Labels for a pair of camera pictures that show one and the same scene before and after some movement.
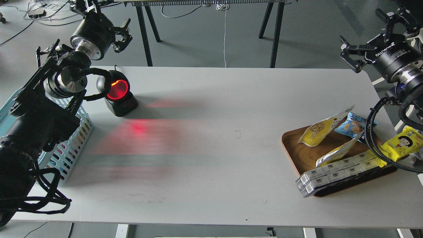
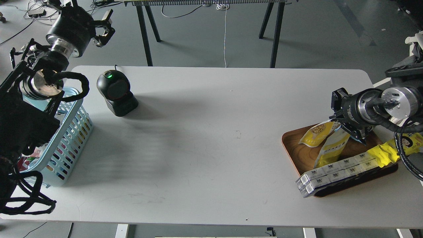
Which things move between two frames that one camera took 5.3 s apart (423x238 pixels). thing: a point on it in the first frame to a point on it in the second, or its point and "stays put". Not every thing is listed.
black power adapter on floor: x=36 y=16 stays put
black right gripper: x=391 y=54 to x=362 y=109
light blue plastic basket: x=59 y=160 stays put
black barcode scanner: x=115 y=88 stays put
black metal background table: x=143 y=7 stays put
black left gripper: x=96 y=34 to x=74 y=28
